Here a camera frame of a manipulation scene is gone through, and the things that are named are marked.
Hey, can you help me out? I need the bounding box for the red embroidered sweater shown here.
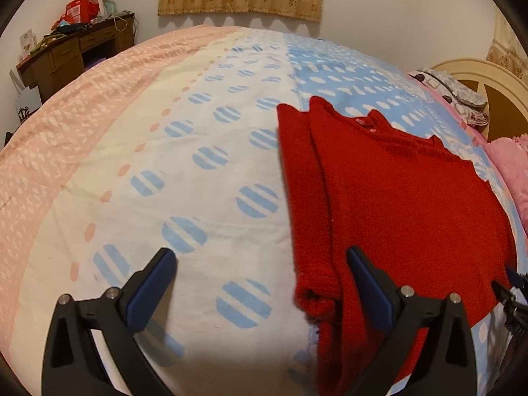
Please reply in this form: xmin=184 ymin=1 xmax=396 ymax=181
xmin=276 ymin=96 xmax=518 ymax=396

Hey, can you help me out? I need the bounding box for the white card box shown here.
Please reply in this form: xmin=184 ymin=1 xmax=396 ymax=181
xmin=18 ymin=28 xmax=38 ymax=59

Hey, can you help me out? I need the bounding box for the white pillow with dark hearts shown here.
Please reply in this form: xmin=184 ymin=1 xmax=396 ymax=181
xmin=408 ymin=70 xmax=491 ymax=128

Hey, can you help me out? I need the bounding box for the dark wooden desk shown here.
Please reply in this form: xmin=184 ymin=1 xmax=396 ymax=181
xmin=16 ymin=12 xmax=137 ymax=104

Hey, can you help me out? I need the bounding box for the dotted printed bed sheet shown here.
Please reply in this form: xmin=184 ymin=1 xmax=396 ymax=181
xmin=0 ymin=25 xmax=528 ymax=396

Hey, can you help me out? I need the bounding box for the beige floral side curtain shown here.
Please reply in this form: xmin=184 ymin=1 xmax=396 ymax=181
xmin=487 ymin=12 xmax=528 ymax=81

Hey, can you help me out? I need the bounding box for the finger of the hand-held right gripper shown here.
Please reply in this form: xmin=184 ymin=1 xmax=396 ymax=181
xmin=505 ymin=266 xmax=528 ymax=296
xmin=491 ymin=280 xmax=528 ymax=339

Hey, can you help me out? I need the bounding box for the white paper bag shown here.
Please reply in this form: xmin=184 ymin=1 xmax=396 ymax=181
xmin=9 ymin=70 xmax=42 ymax=122

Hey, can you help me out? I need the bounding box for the dark cloth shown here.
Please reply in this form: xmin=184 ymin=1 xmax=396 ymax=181
xmin=51 ymin=20 xmax=96 ymax=36

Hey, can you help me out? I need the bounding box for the cream wooden headboard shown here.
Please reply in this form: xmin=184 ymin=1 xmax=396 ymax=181
xmin=429 ymin=59 xmax=528 ymax=143

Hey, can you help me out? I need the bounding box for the grey patterned pillow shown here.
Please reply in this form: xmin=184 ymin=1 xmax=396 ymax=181
xmin=429 ymin=69 xmax=488 ymax=106

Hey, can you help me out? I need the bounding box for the red gift box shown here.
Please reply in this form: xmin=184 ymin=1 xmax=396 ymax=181
xmin=65 ymin=0 xmax=100 ymax=23

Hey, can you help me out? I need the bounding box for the pink floral quilt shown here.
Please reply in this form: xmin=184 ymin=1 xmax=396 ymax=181
xmin=484 ymin=133 xmax=528 ymax=211

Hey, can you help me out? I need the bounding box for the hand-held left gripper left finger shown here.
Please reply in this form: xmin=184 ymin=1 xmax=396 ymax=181
xmin=40 ymin=247 xmax=178 ymax=396

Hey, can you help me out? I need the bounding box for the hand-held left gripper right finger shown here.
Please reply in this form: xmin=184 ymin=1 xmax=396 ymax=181
xmin=346 ymin=246 xmax=484 ymax=396

